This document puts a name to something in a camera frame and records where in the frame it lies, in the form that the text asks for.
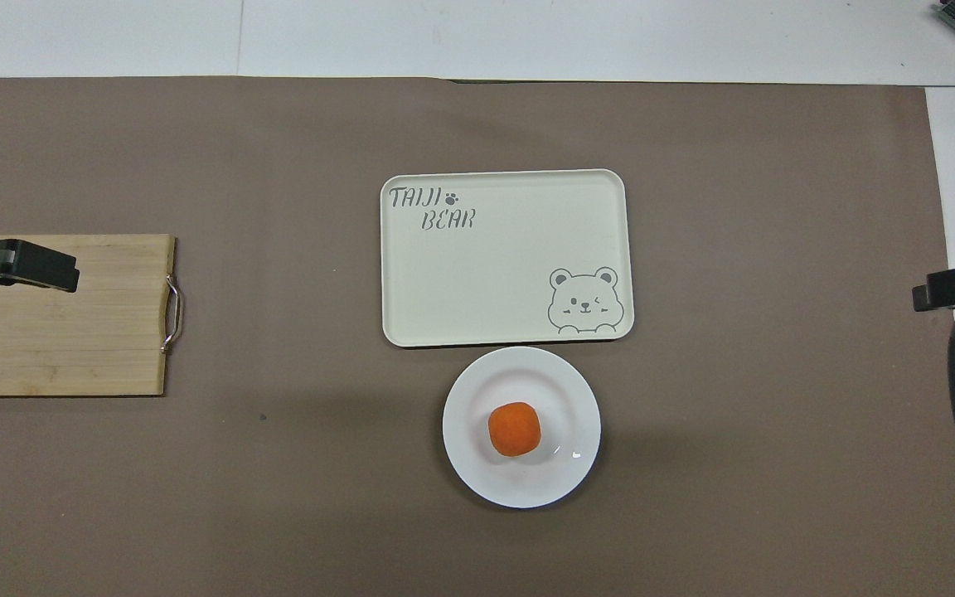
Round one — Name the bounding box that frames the wooden cutting board, metal handle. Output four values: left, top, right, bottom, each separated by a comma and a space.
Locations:
0, 234, 185, 398

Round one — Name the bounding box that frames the white round plate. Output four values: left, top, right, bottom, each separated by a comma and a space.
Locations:
442, 346, 603, 510

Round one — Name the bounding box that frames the orange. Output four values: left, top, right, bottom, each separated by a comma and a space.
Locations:
487, 401, 543, 459

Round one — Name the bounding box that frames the cream tray with bear print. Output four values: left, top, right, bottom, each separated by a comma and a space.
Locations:
381, 169, 636, 348

